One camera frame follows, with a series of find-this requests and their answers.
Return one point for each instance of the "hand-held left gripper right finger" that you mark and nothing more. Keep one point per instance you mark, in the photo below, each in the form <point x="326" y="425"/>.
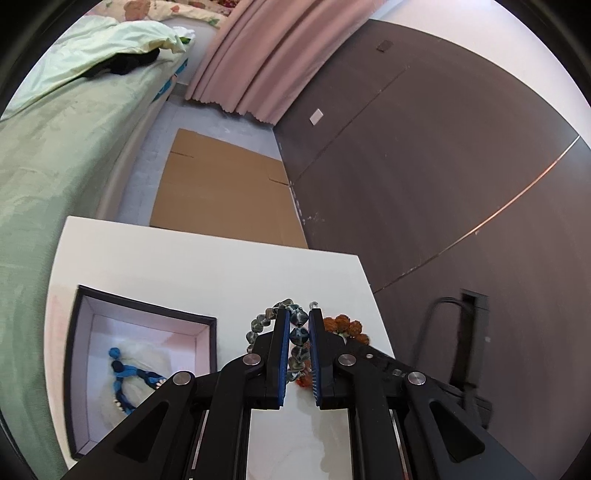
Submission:
<point x="316" y="355"/>

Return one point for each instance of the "black jewelry box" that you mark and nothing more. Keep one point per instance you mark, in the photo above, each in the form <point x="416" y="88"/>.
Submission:
<point x="81" y="369"/>

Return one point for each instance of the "white fluffy box padding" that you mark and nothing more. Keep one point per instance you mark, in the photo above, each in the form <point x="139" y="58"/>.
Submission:
<point x="141" y="353"/>

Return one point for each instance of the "small white cloth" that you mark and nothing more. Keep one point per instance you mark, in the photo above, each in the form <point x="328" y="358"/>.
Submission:
<point x="185" y="32"/>

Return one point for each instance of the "bed with green sheet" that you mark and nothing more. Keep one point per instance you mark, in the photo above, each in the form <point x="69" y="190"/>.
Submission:
<point x="46" y="184"/>

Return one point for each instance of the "dark wall plate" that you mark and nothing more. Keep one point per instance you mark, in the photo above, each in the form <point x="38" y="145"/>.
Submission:
<point x="384" y="45"/>

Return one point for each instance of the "flat cardboard sheet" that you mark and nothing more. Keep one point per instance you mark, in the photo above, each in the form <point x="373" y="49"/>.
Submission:
<point x="221" y="194"/>

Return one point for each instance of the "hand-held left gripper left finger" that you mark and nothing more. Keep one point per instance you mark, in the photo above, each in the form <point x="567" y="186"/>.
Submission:
<point x="281" y="355"/>

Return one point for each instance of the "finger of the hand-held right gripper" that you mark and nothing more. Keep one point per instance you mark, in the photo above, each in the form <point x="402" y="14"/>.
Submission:
<point x="376" y="362"/>

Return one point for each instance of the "light green duvet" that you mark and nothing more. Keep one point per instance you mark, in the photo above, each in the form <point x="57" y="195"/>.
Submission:
<point x="115" y="41"/>

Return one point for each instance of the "floral print blanket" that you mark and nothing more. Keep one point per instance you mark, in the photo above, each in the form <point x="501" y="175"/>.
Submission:
<point x="203" y="9"/>

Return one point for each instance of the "pink curtain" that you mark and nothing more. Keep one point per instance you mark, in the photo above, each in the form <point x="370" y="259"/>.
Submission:
<point x="268" y="50"/>

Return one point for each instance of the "white wall socket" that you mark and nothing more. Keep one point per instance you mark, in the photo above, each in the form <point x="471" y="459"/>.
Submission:
<point x="316" y="117"/>

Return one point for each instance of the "black garment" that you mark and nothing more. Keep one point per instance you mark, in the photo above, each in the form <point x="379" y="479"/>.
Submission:
<point x="124" y="62"/>

